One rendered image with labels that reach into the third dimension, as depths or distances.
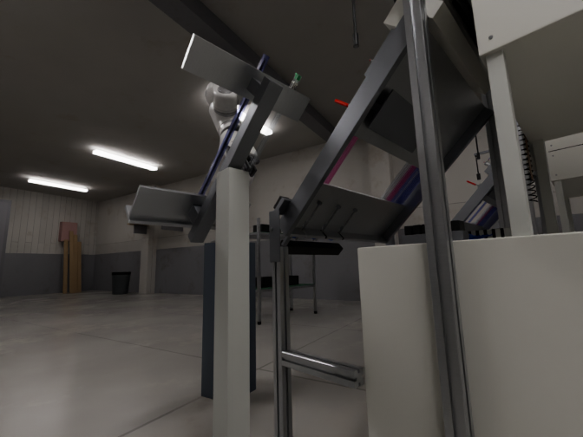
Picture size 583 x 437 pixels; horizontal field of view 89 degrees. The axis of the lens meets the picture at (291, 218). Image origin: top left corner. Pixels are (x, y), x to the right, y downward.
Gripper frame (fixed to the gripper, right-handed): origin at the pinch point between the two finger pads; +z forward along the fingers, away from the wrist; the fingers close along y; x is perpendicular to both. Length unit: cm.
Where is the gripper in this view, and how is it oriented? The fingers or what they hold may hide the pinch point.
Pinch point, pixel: (248, 168)
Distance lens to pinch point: 91.2
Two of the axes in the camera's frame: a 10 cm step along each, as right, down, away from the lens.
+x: 5.8, -6.4, -5.1
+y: -7.2, -0.9, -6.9
